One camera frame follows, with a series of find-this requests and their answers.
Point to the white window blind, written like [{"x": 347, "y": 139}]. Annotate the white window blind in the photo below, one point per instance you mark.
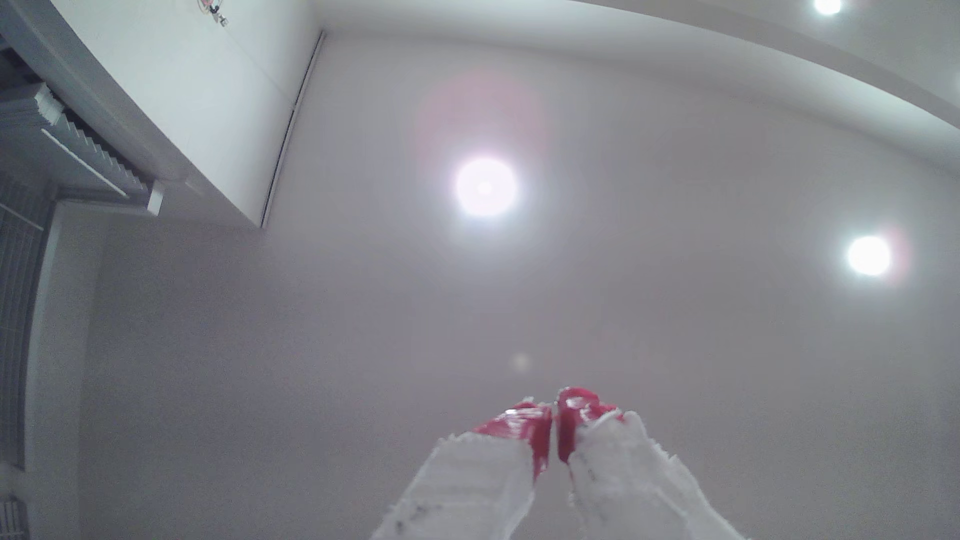
[{"x": 82, "y": 150}]

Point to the small red white ceiling fixture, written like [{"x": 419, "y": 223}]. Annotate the small red white ceiling fixture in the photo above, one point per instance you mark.
[{"x": 213, "y": 9}]

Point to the large round ceiling light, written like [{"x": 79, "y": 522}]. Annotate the large round ceiling light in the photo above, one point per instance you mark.
[{"x": 486, "y": 187}]

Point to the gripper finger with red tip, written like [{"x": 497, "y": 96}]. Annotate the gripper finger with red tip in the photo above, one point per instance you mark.
[
  {"x": 480, "y": 480},
  {"x": 630, "y": 480}
]

